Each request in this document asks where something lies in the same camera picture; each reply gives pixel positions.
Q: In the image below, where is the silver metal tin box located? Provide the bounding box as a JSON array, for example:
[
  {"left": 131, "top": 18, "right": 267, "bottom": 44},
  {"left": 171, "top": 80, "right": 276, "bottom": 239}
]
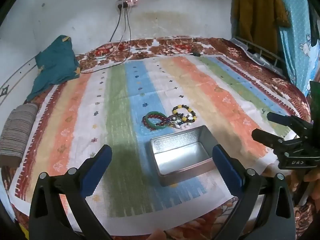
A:
[{"left": 149, "top": 125, "right": 218, "bottom": 187}]

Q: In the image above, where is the dark purple bead bracelet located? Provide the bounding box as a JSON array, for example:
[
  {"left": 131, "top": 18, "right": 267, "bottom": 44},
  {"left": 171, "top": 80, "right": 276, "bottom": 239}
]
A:
[{"left": 155, "top": 114, "right": 178, "bottom": 128}]

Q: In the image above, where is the white bead bracelet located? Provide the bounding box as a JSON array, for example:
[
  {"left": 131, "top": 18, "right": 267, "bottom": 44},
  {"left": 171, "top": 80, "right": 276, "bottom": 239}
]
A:
[{"left": 174, "top": 116, "right": 198, "bottom": 130}]

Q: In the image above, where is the white wire rack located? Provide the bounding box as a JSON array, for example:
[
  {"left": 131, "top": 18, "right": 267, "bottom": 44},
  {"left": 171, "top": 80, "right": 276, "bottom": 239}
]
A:
[{"left": 229, "top": 36, "right": 296, "bottom": 81}]

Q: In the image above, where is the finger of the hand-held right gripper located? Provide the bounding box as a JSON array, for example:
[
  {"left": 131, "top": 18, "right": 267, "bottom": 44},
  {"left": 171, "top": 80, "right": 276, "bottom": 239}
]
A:
[
  {"left": 251, "top": 128, "right": 304, "bottom": 155},
  {"left": 267, "top": 112, "right": 314, "bottom": 140}
]

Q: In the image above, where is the teal cloth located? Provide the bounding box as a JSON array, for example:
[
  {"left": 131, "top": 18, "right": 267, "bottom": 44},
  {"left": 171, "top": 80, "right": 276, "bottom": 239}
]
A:
[{"left": 26, "top": 35, "right": 81, "bottom": 102}]

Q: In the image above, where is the mustard hanging garment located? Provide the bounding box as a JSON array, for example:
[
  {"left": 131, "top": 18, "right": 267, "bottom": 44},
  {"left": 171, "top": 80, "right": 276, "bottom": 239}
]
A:
[{"left": 236, "top": 0, "right": 290, "bottom": 57}]

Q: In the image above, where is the blue printed curtain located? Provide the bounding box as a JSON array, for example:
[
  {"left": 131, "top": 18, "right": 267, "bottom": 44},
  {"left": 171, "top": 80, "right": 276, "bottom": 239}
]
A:
[{"left": 274, "top": 0, "right": 320, "bottom": 98}]

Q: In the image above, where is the grey striped pillow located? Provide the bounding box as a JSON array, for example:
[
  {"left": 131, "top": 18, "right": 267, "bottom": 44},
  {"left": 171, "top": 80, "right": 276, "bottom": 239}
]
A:
[{"left": 0, "top": 103, "right": 39, "bottom": 167}]

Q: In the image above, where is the green jade bangle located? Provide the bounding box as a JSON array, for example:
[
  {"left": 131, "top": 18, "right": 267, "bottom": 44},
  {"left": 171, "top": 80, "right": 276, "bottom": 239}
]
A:
[{"left": 146, "top": 111, "right": 167, "bottom": 131}]

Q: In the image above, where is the red bead bracelet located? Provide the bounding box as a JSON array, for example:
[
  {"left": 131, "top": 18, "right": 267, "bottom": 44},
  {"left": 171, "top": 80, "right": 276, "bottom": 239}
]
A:
[{"left": 142, "top": 114, "right": 167, "bottom": 128}]

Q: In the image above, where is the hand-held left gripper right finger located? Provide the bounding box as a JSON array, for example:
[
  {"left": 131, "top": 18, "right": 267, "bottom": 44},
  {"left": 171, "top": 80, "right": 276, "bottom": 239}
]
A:
[{"left": 212, "top": 144, "right": 295, "bottom": 240}]

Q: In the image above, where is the white cable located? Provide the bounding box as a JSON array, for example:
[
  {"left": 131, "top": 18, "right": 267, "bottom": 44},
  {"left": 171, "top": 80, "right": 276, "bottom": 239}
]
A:
[{"left": 96, "top": 9, "right": 128, "bottom": 59}]

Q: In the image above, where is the white power strip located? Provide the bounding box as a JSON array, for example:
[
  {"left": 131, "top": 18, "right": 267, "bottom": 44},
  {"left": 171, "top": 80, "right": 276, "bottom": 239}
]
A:
[{"left": 117, "top": 0, "right": 139, "bottom": 9}]

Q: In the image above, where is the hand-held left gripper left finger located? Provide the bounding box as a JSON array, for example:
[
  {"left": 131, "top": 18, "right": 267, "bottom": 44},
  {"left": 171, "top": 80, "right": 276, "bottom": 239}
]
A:
[{"left": 29, "top": 144, "right": 113, "bottom": 240}]

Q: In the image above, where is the yellow and black bead bracelet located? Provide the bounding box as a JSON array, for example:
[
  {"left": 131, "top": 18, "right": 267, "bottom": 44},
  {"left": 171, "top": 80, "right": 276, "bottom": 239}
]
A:
[{"left": 172, "top": 105, "right": 194, "bottom": 121}]

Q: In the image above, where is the striped pastel mat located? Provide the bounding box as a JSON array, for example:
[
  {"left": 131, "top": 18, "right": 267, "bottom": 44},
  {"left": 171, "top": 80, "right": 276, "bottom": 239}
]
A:
[{"left": 7, "top": 55, "right": 295, "bottom": 237}]

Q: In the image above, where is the black cable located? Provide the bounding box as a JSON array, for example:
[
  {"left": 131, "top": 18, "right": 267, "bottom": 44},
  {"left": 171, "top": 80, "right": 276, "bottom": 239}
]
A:
[
  {"left": 109, "top": 7, "right": 122, "bottom": 42},
  {"left": 79, "top": 9, "right": 132, "bottom": 74}
]

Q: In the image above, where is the person's right hand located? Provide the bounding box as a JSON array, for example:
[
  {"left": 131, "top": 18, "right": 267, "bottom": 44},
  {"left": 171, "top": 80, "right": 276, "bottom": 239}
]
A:
[{"left": 287, "top": 166, "right": 320, "bottom": 202}]

